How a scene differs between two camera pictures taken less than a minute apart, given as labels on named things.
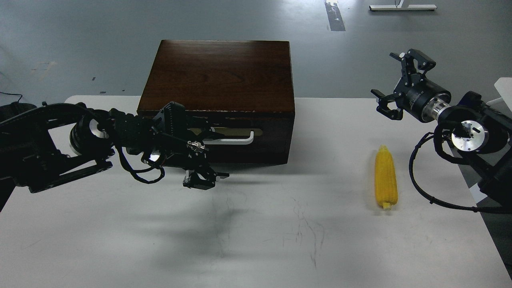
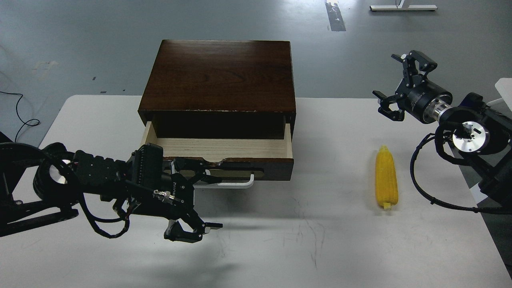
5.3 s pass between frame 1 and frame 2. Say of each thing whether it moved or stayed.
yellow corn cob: stayed
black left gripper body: moved
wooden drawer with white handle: moved
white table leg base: stayed
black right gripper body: stayed
